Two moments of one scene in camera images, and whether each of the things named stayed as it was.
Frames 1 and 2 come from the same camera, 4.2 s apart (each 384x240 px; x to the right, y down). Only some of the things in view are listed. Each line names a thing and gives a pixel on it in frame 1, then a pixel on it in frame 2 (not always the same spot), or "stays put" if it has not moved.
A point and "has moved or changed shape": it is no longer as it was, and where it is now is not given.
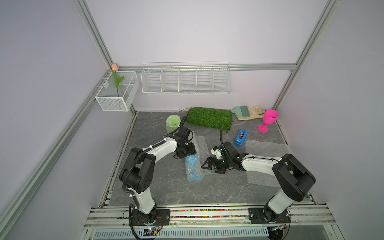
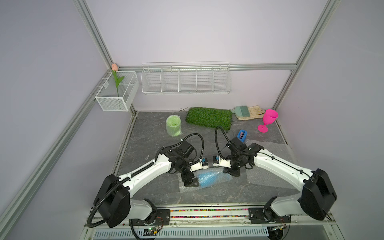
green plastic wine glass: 173,122 stays put
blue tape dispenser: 241,137 stays put
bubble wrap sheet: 194,163 → 207,177
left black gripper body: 186,150 → 184,168
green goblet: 172,122 stays put
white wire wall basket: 186,78 stays put
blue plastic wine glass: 194,170 has moved or changed shape
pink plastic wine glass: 269,117 stays put
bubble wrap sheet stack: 264,148 stays put
